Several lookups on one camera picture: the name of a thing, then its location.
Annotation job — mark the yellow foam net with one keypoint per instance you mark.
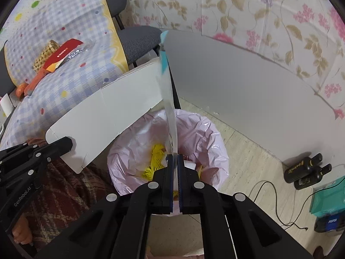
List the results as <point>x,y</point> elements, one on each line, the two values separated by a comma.
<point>153,164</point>

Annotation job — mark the small wicker basket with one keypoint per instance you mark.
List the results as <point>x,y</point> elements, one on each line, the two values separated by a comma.
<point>44,55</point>

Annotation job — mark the clear plastic strip blue tip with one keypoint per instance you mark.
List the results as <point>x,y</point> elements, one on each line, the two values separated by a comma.
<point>168,113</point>

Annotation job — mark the teal box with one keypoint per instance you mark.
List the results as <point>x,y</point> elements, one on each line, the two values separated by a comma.
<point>328,199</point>

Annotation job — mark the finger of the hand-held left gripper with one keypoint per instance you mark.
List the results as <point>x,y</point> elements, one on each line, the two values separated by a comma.
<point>16,149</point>
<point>62,144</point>

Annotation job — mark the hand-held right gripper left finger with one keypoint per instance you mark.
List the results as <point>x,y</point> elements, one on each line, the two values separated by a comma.
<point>169,183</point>

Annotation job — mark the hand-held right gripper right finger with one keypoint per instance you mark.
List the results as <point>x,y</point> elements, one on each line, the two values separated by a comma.
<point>181,183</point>

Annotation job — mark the trash bin with pink bag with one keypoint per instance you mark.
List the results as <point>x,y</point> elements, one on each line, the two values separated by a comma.
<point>194,135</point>

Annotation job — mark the grey office chair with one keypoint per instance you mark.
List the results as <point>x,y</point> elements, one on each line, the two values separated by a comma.
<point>137,41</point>

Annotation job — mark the white cardboard box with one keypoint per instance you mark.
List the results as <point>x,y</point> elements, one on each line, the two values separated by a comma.
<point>107,113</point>

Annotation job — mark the clear plastic wrapper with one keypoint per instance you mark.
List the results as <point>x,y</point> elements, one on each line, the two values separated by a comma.
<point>82,49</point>

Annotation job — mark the black bottle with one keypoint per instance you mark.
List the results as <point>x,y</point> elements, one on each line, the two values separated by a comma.
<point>310,179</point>
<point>300,170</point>

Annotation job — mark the blue checkered blanket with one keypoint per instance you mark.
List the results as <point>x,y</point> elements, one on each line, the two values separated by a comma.
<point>80,13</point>

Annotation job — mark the person's left hand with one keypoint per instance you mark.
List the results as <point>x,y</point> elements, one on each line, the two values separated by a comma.
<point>23,233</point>

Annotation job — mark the floral print plastic sheet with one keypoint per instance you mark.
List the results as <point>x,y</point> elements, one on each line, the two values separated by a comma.
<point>242,10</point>

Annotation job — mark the red packet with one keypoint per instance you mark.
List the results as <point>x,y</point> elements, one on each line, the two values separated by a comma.
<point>63,52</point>

